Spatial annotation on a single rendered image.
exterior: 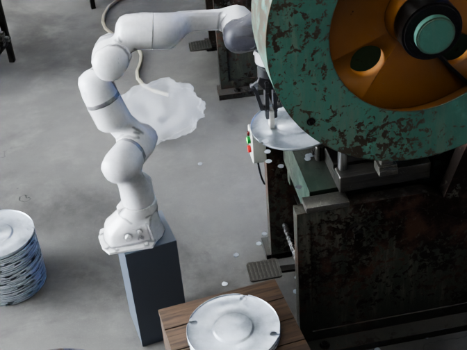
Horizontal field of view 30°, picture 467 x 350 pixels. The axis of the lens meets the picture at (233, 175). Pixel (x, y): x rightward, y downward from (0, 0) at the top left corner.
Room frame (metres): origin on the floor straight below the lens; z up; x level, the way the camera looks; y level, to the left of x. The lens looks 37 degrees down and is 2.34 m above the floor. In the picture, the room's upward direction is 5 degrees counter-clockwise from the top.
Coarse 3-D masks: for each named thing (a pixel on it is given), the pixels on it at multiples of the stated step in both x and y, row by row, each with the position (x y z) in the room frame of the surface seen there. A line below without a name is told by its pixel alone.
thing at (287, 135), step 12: (252, 120) 2.38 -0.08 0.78; (264, 120) 2.38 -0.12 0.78; (276, 120) 2.37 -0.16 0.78; (288, 120) 2.35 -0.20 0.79; (252, 132) 2.32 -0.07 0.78; (264, 132) 2.31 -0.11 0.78; (276, 132) 2.30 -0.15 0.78; (288, 132) 2.28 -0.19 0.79; (300, 132) 2.27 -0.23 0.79; (264, 144) 2.23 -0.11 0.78; (276, 144) 2.23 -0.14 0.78; (288, 144) 2.22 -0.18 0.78; (300, 144) 2.21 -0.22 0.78; (312, 144) 2.21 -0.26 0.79
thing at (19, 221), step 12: (0, 216) 2.67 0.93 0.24; (12, 216) 2.66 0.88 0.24; (24, 216) 2.65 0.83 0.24; (0, 228) 2.58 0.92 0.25; (12, 228) 2.58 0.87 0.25; (24, 228) 2.57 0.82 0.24; (0, 240) 2.51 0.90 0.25; (12, 240) 2.51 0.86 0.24; (24, 240) 2.50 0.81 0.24; (0, 252) 2.45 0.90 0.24; (12, 252) 2.43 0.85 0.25
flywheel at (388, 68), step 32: (352, 0) 1.96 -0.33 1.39; (384, 0) 1.97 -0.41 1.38; (416, 0) 1.90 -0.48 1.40; (448, 0) 1.92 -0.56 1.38; (352, 32) 1.96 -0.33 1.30; (384, 32) 1.97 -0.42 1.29; (416, 32) 1.85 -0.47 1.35; (448, 32) 1.85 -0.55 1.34; (384, 64) 1.97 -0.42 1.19; (416, 64) 1.98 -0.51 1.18; (384, 96) 1.97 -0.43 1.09; (416, 96) 1.98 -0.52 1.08; (448, 96) 1.99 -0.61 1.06
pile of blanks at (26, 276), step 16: (32, 240) 2.52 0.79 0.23; (16, 256) 2.44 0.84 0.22; (32, 256) 2.49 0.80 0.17; (0, 272) 2.42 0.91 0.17; (16, 272) 2.43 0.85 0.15; (32, 272) 2.48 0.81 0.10; (0, 288) 2.41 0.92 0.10; (16, 288) 2.42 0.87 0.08; (32, 288) 2.46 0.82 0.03; (0, 304) 2.41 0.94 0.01
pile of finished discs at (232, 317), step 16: (208, 304) 1.95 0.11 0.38; (224, 304) 1.94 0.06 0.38; (240, 304) 1.94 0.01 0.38; (256, 304) 1.93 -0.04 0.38; (192, 320) 1.89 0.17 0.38; (208, 320) 1.88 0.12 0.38; (224, 320) 1.87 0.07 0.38; (240, 320) 1.86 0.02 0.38; (256, 320) 1.86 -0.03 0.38; (272, 320) 1.86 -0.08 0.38; (192, 336) 1.82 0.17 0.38; (208, 336) 1.81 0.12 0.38; (224, 336) 1.80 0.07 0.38; (240, 336) 1.80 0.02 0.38; (256, 336) 1.80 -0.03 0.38; (272, 336) 1.80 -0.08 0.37
